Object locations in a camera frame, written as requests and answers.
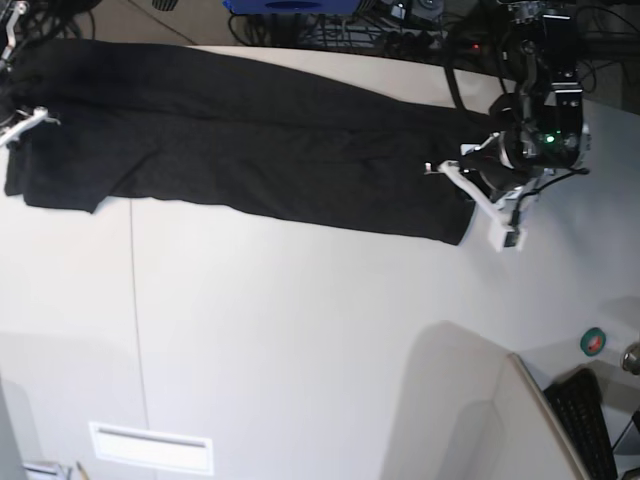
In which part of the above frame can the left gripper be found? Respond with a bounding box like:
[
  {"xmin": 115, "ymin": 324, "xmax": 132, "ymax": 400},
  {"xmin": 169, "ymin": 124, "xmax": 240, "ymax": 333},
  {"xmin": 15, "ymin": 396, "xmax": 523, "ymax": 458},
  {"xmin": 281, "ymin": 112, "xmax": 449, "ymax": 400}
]
[{"xmin": 462, "ymin": 132, "xmax": 533, "ymax": 195}]

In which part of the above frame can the black t-shirt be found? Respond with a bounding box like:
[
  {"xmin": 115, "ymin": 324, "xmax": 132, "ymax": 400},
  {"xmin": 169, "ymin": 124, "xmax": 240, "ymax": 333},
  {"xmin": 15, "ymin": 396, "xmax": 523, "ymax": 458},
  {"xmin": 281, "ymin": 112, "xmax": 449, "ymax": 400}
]
[{"xmin": 4, "ymin": 40, "xmax": 492, "ymax": 245}]

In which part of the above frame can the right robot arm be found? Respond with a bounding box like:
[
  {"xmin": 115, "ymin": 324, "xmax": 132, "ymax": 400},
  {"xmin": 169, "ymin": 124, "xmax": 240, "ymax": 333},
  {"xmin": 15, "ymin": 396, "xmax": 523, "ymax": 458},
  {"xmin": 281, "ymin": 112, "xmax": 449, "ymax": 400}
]
[{"xmin": 1, "ymin": 1, "xmax": 30, "ymax": 70}]

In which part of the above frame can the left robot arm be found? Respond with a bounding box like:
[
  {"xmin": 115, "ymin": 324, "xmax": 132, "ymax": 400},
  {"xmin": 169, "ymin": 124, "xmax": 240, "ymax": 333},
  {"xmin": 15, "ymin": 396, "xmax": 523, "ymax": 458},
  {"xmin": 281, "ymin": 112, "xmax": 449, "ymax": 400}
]
[{"xmin": 442, "ymin": 1, "xmax": 587, "ymax": 199}]

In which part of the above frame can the black power strip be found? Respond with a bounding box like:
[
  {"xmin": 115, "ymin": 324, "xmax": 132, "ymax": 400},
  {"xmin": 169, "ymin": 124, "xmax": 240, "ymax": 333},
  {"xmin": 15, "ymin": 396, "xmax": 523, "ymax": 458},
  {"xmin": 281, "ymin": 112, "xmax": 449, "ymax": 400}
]
[{"xmin": 375, "ymin": 31, "xmax": 486, "ymax": 56}]

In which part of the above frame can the green tape roll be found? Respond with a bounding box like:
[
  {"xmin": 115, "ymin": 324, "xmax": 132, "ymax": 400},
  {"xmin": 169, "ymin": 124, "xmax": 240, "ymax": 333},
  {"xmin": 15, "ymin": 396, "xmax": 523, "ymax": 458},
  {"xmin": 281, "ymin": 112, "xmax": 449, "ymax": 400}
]
[{"xmin": 579, "ymin": 327, "xmax": 607, "ymax": 357}]

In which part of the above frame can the metal knob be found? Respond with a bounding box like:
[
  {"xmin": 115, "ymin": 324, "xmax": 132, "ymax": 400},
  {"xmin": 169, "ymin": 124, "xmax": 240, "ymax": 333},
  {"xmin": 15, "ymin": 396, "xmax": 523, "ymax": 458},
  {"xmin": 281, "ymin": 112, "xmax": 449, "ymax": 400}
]
[{"xmin": 620, "ymin": 341, "xmax": 640, "ymax": 376}]

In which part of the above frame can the white partition panel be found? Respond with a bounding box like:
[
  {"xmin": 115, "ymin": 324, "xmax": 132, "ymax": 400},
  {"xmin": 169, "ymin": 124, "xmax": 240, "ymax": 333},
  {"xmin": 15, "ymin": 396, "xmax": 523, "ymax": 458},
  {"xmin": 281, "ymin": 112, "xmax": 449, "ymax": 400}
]
[{"xmin": 380, "ymin": 322, "xmax": 590, "ymax": 479}]

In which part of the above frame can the black keyboard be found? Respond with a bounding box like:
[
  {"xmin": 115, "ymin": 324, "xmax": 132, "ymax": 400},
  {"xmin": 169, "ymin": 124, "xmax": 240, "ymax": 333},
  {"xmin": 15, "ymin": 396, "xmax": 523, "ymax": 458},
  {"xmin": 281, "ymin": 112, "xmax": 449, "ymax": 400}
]
[{"xmin": 544, "ymin": 368, "xmax": 618, "ymax": 480}]

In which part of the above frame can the pencil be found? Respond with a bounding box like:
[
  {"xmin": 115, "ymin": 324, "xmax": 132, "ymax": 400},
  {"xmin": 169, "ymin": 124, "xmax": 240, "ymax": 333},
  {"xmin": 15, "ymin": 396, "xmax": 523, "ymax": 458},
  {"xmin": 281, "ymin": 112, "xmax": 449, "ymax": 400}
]
[{"xmin": 76, "ymin": 462, "xmax": 90, "ymax": 480}]

